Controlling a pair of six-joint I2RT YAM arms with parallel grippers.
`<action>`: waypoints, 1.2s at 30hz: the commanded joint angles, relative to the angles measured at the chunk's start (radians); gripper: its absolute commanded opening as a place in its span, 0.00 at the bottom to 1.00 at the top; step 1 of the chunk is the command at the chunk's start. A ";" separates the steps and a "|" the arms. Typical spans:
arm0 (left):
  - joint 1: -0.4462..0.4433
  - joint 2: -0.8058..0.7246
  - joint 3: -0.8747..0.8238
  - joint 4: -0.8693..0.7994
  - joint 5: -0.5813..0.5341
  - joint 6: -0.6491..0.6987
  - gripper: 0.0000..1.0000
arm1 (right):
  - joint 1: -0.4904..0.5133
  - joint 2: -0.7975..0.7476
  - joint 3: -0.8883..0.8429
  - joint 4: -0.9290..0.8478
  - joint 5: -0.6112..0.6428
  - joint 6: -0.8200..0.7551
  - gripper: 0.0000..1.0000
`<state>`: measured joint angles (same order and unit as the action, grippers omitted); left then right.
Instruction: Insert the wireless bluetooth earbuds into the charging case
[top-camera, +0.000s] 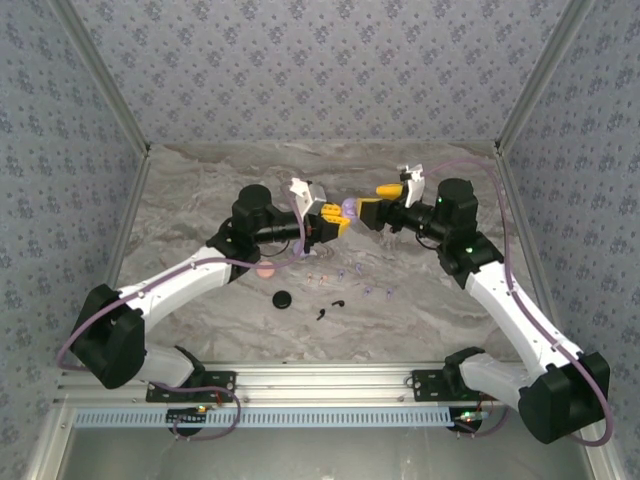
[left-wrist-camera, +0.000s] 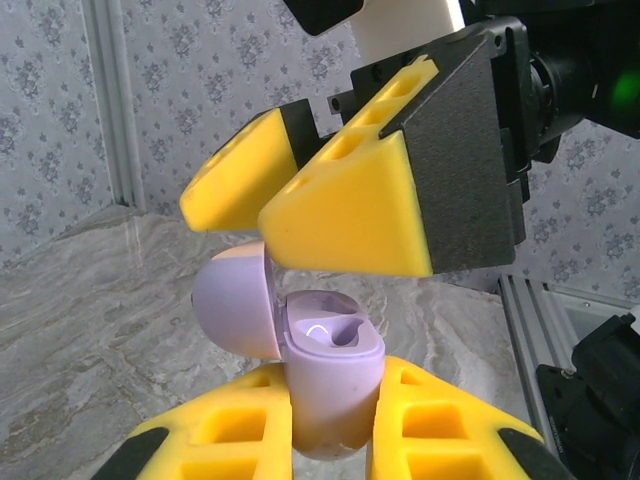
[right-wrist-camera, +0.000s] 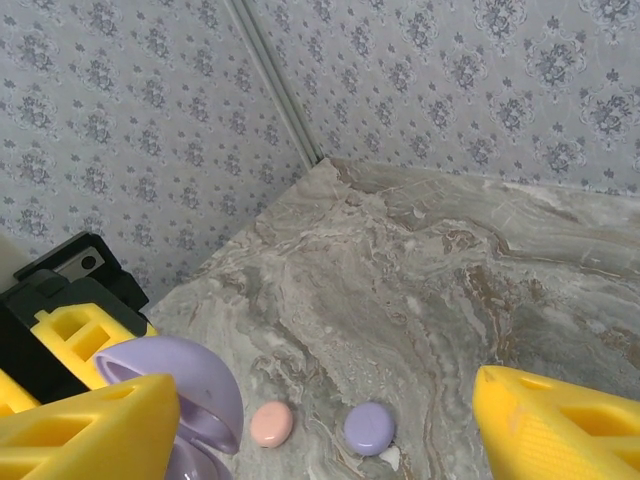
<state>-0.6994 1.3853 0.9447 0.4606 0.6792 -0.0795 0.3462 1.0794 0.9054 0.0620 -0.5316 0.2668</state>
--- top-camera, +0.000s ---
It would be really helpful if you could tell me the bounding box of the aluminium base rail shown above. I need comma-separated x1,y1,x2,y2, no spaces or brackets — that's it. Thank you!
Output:
53,360,534,405

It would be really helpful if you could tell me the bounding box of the aluminium upright frame post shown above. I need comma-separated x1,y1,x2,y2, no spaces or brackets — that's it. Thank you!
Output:
494,0,599,154
47,0,152,157

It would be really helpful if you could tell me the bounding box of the small black circuit board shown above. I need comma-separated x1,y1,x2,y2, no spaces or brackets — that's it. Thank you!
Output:
166,405,210,437
449,407,490,435

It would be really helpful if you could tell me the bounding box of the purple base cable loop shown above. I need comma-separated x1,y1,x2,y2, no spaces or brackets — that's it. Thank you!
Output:
148,382,243,443
455,389,511,439

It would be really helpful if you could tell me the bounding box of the slotted pale cable duct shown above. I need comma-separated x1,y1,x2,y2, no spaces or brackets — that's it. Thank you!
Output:
74,405,464,430

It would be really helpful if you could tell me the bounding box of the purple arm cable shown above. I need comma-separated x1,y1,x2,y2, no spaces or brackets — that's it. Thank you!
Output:
55,180,307,371
422,158,614,447

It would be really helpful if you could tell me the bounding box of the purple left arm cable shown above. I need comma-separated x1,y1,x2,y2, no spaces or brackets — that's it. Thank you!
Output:
55,180,307,371

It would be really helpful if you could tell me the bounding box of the grey metal sheet panel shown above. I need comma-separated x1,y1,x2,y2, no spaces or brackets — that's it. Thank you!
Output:
49,403,611,480

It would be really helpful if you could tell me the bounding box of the aluminium table side rail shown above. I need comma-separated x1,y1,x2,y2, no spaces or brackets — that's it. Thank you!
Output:
22,149,152,480
494,147,626,480

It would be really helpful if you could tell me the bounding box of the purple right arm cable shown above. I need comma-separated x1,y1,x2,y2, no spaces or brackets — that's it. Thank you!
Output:
422,158,614,447

